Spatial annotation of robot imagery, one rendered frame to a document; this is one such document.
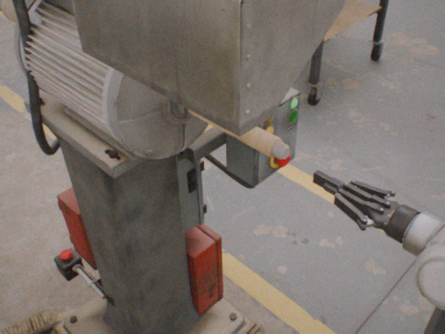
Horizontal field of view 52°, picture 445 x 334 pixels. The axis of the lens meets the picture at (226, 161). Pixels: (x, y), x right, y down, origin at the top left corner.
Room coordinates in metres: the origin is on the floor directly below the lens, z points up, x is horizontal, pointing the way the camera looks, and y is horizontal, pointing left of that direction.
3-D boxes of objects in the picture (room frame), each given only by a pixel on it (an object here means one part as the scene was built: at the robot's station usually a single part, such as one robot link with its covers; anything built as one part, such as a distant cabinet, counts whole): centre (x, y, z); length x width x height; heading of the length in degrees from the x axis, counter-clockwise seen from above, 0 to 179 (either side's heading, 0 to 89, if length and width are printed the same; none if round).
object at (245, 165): (0.94, -0.02, 0.99); 0.24 x 0.21 x 0.26; 45
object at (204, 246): (0.99, 0.14, 0.49); 0.25 x 0.12 x 0.37; 45
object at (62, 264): (0.91, 0.46, 0.46); 0.25 x 0.07 x 0.08; 45
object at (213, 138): (0.90, 0.02, 1.02); 0.19 x 0.04 x 0.04; 135
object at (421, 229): (0.61, -0.39, 0.97); 0.09 x 0.06 x 0.09; 135
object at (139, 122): (0.84, 0.21, 1.25); 0.41 x 0.27 x 0.26; 45
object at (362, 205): (0.70, -0.28, 0.97); 0.11 x 0.01 x 0.04; 46
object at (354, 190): (0.72, -0.30, 0.97); 0.11 x 0.01 x 0.04; 43
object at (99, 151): (0.88, 0.26, 1.11); 0.36 x 0.24 x 0.04; 45
